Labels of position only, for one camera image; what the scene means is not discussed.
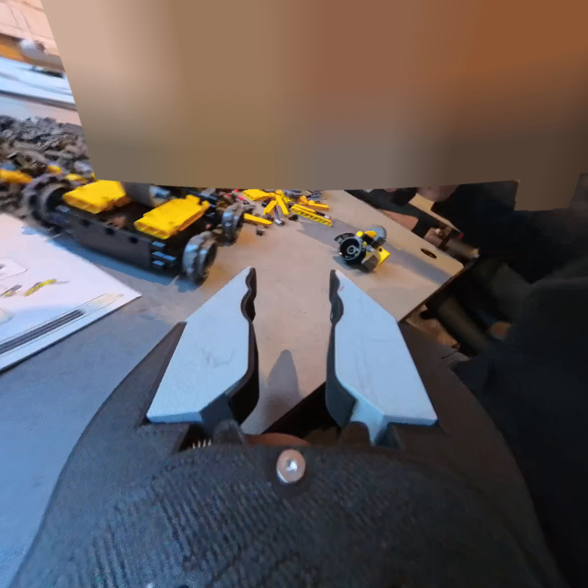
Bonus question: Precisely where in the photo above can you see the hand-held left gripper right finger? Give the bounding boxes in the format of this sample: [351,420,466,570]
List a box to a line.
[324,269,438,446]

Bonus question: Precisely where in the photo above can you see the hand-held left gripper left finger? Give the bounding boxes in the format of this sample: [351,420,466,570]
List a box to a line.
[146,266,260,425]

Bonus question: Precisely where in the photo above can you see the small yellow brick wheel assembly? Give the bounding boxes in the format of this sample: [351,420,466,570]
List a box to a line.
[334,225,391,273]

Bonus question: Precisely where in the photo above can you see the black desk leg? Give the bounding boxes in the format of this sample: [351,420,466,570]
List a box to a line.
[427,294,492,354]

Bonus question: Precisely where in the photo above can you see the yellow black brick vehicle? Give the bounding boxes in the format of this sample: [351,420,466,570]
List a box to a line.
[21,177,255,283]

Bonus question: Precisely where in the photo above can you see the person's black top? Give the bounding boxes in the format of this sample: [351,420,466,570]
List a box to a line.
[455,184,588,588]

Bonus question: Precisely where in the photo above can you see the white instruction booklet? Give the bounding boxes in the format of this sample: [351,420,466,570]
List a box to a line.
[0,213,142,370]

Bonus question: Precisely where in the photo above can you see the pile of loose building bricks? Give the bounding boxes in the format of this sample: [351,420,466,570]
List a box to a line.
[0,115,334,230]

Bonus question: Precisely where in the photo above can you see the white stand base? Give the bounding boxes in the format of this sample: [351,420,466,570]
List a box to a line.
[0,57,76,108]

